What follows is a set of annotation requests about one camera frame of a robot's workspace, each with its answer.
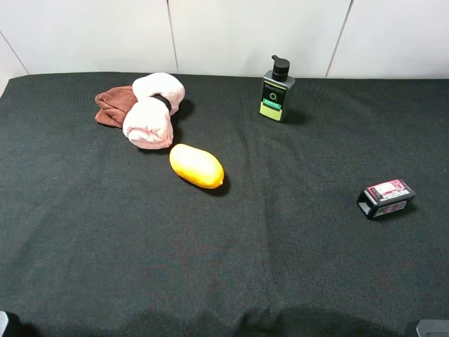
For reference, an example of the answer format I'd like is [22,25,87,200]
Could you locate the yellow mango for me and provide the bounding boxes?
[169,144,225,189]

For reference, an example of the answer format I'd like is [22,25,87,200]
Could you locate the pink rolled towel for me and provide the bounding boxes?
[123,72,185,150]

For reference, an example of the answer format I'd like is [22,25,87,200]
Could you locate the black green pump bottle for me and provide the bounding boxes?
[259,55,295,122]

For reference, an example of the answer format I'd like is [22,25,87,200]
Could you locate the brown folded cloth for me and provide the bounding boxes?
[95,86,137,128]

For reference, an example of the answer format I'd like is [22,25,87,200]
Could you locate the black tablecloth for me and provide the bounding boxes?
[1,73,448,336]

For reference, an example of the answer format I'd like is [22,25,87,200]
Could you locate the black red small box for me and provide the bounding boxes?
[356,179,416,220]

